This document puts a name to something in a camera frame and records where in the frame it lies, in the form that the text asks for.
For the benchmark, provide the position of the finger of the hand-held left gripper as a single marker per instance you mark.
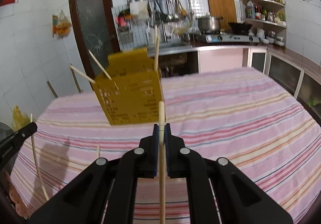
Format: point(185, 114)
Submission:
point(27, 131)

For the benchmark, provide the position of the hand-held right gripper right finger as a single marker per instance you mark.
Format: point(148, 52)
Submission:
point(167, 151)

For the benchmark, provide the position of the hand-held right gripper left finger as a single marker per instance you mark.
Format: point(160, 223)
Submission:
point(156, 151)

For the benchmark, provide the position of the yellow perforated utensil holder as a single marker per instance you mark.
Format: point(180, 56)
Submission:
point(135, 93)

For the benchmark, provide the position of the row of hanging kitchen utensils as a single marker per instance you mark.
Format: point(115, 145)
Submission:
point(170, 9)

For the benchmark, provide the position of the crumpled yellow plastic bag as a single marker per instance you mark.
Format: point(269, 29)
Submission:
point(20, 118)

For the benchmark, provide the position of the wooden stick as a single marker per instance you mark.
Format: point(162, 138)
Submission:
point(52, 89)

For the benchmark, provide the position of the pink striped tablecloth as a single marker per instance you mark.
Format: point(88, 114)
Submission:
point(225, 113)

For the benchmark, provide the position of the hanging yellow plastic bag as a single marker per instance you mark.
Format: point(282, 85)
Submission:
point(62, 27)

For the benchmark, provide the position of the white soap bottle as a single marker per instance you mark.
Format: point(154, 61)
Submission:
point(150, 35)

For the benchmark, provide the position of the brown frosted glass door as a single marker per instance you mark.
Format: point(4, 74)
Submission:
point(92, 20)

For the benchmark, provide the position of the steel gas stove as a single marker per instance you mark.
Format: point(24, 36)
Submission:
point(230, 37)

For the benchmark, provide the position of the steel cooking pot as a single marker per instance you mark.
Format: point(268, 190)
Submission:
point(209, 23)

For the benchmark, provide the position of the black wok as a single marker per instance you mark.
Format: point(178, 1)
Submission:
point(239, 27)

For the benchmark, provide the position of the white hanging cloth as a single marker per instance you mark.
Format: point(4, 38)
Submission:
point(138, 8)

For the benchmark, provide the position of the stack of white bowls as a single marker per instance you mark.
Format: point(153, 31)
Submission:
point(260, 33)

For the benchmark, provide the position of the rectangular wooden cutting board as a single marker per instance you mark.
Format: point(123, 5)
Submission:
point(222, 7)

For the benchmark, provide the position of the large oil bottle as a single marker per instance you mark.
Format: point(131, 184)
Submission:
point(250, 12)

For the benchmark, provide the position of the white corner shelf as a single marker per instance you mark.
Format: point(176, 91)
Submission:
point(268, 22)

